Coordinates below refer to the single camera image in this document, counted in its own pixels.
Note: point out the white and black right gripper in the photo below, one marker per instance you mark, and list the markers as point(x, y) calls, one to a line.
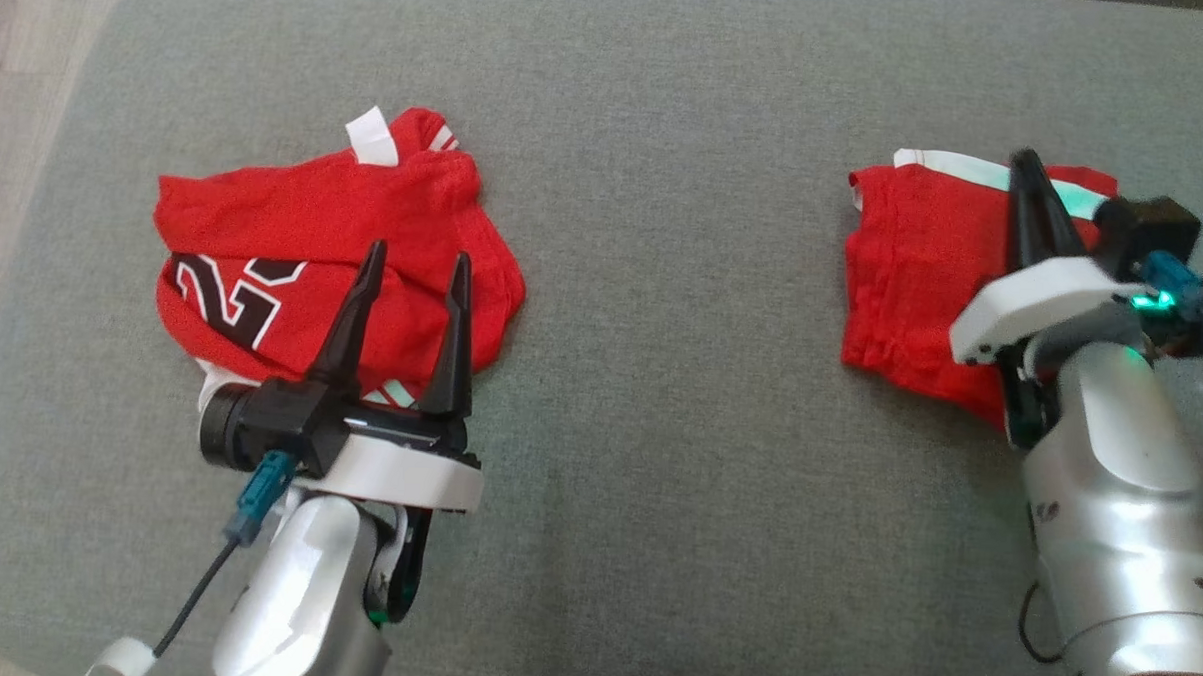
point(1033, 298)

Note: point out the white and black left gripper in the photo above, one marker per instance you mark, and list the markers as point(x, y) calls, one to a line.
point(407, 476)

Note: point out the red basketball shorts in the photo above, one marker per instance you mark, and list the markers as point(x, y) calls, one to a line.
point(914, 269)

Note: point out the red and white basketball jersey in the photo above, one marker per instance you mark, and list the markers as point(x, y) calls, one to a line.
point(296, 217)

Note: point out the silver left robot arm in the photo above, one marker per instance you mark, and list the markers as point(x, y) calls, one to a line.
point(292, 597)

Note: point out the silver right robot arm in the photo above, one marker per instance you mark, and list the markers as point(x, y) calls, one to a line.
point(1116, 496)

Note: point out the grey sofa seat cushion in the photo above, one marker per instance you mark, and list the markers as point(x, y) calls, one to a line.
point(660, 380)

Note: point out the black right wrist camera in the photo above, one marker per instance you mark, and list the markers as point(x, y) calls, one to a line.
point(1151, 227)

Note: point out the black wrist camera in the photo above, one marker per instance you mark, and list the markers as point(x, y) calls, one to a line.
point(1151, 227)
point(278, 422)

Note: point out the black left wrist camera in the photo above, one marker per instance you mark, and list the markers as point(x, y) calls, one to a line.
point(278, 422)

